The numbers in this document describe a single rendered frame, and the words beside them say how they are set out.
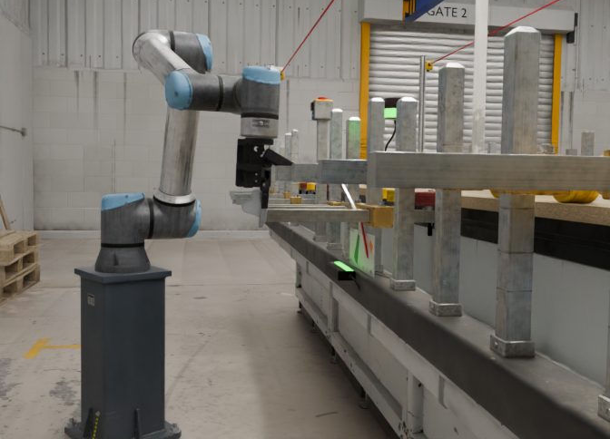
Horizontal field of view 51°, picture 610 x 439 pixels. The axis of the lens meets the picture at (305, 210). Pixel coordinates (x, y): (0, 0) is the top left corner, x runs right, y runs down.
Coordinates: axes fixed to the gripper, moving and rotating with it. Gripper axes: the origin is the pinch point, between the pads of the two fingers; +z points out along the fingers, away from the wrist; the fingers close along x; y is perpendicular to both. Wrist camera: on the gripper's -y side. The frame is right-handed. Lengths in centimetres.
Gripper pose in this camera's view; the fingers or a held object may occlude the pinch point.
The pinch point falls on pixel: (263, 222)
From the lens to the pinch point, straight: 153.2
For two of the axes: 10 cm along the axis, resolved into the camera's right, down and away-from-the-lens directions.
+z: -0.5, 10.0, 0.5
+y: -9.9, -0.4, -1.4
